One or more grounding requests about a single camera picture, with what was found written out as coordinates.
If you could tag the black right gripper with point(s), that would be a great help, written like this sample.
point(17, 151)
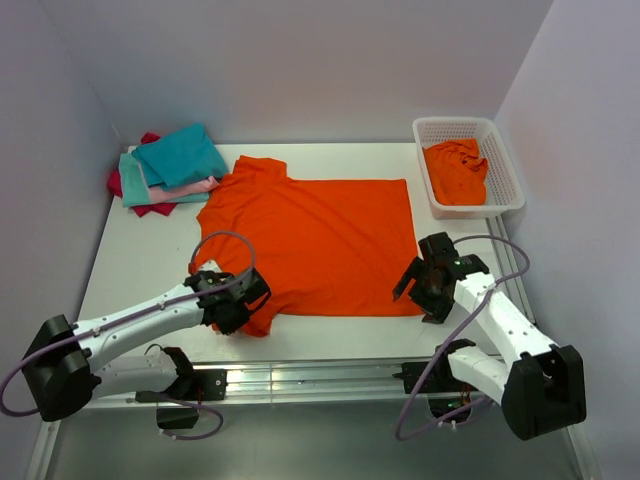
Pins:
point(437, 310)

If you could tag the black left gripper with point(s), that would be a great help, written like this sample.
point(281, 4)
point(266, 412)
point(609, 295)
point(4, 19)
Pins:
point(227, 326)

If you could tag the orange t-shirt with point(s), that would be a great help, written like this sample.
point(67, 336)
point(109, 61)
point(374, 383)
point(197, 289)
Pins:
point(457, 172)
point(325, 247)

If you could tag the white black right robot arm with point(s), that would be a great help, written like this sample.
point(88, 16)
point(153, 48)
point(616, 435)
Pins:
point(538, 384)

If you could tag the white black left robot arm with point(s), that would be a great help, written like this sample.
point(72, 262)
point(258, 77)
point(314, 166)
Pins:
point(70, 364)

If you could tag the orange t-shirt in basket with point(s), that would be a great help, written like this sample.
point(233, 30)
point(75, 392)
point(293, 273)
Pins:
point(457, 172)

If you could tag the white plastic laundry basket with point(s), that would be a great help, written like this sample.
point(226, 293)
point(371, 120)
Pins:
point(504, 192)

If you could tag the pink folded t-shirt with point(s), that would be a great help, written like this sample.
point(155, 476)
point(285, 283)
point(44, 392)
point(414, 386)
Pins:
point(159, 192)

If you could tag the teal folded t-shirt top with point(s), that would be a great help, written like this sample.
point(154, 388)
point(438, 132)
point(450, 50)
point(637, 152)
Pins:
point(180, 158)

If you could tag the mint green folded t-shirt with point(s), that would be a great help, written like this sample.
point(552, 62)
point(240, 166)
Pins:
point(134, 187)

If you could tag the red folded t-shirt bottom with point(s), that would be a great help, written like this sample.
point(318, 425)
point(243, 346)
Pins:
point(114, 187)

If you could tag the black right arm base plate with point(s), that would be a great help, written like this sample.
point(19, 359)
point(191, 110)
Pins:
point(449, 401)

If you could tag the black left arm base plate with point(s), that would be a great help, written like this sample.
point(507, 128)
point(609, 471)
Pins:
point(186, 402)

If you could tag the aluminium front rail frame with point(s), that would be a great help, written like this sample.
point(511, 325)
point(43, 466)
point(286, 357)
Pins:
point(302, 420)

